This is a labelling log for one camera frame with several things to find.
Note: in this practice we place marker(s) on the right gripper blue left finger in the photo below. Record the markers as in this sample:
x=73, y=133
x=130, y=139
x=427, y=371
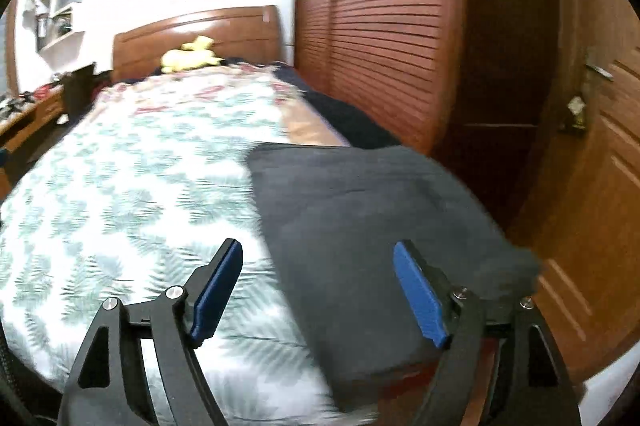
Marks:
x=210, y=288

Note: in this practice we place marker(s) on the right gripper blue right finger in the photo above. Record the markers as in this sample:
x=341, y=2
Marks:
x=427, y=291

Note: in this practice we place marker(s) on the black button-up jacket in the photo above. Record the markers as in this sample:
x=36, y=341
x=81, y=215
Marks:
x=331, y=217

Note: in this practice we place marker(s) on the wooden bedroom door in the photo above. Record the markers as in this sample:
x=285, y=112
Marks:
x=581, y=217

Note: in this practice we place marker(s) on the floral patterned blanket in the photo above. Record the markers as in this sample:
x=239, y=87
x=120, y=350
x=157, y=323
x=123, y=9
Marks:
x=237, y=84

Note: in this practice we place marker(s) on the yellow plush toy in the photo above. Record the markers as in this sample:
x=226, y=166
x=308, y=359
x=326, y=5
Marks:
x=191, y=55

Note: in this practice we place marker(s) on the dark wooden chair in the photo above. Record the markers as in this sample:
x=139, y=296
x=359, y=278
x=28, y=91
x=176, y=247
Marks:
x=77, y=90

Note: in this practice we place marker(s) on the wooden desk with drawers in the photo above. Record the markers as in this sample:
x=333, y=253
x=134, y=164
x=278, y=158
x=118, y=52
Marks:
x=23, y=134

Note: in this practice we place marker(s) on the red-brown louvered wardrobe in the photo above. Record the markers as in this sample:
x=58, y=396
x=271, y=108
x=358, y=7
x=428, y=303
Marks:
x=428, y=69

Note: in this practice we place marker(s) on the metal door handle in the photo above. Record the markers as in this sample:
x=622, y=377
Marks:
x=591, y=65

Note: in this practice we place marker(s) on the white wall shelf unit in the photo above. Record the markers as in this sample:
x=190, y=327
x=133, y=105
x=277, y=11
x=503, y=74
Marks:
x=56, y=21

